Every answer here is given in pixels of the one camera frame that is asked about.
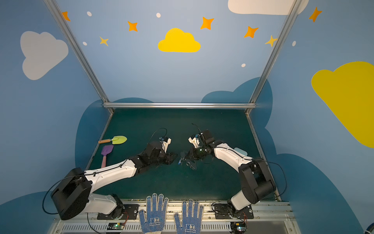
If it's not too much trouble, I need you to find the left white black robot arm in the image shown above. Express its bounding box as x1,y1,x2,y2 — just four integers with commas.
51,137,175,220

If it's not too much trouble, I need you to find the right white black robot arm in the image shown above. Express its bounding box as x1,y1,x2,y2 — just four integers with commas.
181,130,277,213

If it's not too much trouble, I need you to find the light blue toy spatula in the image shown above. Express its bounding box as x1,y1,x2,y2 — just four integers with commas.
234,147,248,157

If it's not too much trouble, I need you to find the left blue dotted work glove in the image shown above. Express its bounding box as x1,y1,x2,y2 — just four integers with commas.
139,193,168,234

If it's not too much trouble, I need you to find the blue dotted work glove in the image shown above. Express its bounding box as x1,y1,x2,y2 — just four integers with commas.
174,199,204,234
139,193,168,234

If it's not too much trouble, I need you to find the purple toy spatula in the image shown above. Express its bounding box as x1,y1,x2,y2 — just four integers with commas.
101,145,114,168

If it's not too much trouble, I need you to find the right blue dotted work glove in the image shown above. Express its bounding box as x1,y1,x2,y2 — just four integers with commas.
174,199,204,234

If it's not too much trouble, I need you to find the right green circuit board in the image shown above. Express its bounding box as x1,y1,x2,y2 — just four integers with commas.
230,222,247,234

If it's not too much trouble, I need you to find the green circuit board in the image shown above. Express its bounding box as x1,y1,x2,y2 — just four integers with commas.
230,222,247,234
107,223,125,231

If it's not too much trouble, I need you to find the left green circuit board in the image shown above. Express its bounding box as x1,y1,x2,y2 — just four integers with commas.
107,223,125,231

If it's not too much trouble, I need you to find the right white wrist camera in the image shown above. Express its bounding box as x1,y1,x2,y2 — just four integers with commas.
188,134,203,149

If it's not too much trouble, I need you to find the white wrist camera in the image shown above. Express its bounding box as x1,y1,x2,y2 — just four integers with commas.
188,134,203,149
160,137,171,153

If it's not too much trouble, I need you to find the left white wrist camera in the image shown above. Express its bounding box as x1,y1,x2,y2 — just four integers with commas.
160,137,171,153

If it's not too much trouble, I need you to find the green toy spatula wooden handle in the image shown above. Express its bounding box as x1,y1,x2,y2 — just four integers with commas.
98,136,128,145

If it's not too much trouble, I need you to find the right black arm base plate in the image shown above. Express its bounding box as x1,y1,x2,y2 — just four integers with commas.
211,202,254,220

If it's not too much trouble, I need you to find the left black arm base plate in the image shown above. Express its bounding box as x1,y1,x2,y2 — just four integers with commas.
97,204,139,220

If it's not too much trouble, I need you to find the front aluminium rail base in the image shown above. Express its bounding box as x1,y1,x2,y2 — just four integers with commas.
52,200,302,234

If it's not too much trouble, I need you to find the horizontal aluminium frame bar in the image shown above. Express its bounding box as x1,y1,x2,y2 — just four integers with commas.
103,102,256,109

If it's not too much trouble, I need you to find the left aluminium frame post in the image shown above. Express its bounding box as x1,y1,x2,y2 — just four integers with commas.
44,0,110,104

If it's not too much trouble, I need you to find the aluminium frame post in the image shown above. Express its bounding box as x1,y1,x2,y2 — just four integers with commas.
44,0,110,104
245,0,303,117

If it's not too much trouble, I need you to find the right aluminium frame post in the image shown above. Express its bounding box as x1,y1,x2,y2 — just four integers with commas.
245,0,303,117

